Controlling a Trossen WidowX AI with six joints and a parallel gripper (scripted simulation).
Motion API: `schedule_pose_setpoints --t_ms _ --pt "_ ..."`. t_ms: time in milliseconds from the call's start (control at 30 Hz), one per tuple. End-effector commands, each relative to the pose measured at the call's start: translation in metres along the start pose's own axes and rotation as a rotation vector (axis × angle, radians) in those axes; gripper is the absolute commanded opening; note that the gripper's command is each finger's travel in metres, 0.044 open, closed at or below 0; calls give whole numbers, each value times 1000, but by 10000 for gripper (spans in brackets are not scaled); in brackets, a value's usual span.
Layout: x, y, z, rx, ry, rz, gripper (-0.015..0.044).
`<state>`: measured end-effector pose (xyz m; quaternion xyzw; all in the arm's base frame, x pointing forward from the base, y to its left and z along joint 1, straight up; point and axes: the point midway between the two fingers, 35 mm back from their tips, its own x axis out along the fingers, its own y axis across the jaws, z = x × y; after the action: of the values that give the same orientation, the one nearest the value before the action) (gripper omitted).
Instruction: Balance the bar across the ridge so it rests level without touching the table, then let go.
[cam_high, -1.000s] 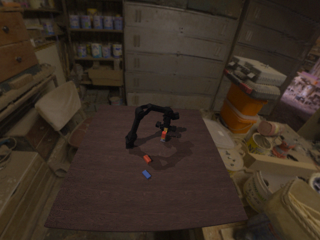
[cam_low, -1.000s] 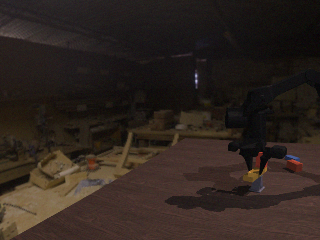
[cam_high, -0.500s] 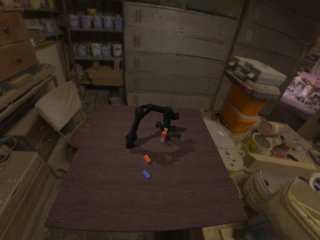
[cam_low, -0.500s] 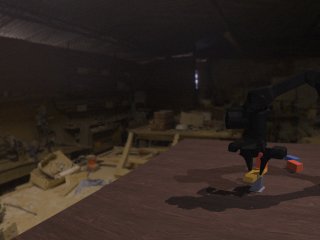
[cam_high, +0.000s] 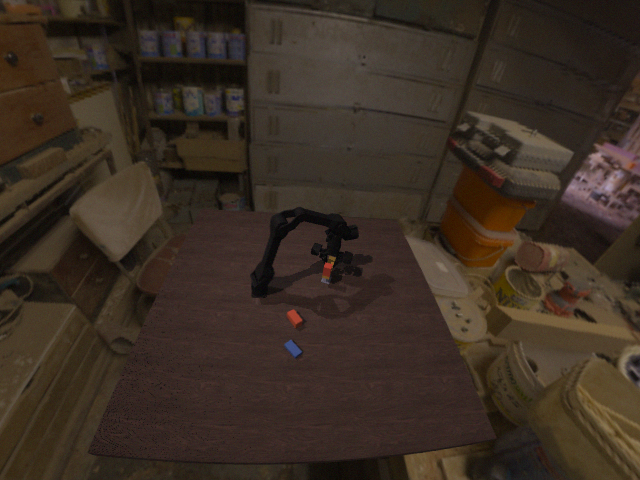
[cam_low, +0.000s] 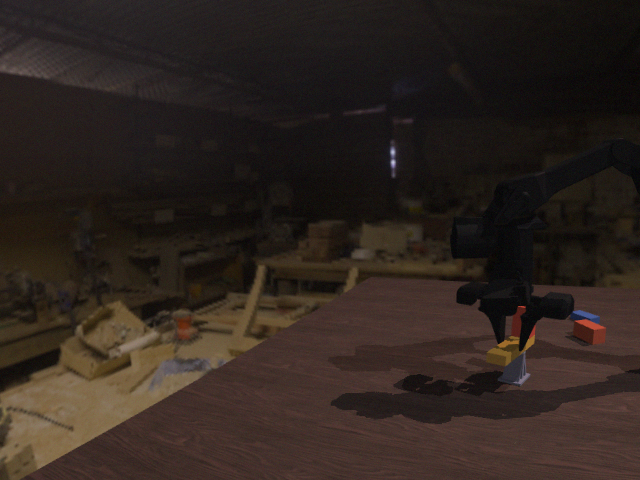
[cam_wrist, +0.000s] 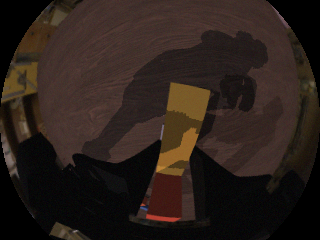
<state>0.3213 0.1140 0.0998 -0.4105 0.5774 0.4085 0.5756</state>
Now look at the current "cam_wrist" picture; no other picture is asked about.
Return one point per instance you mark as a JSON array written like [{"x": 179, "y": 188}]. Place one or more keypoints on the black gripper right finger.
[{"x": 214, "y": 187}]

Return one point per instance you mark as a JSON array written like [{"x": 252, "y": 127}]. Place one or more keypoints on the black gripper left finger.
[{"x": 130, "y": 178}]

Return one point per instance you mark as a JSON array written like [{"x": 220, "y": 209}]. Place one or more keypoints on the blue flat bar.
[{"x": 145, "y": 207}]

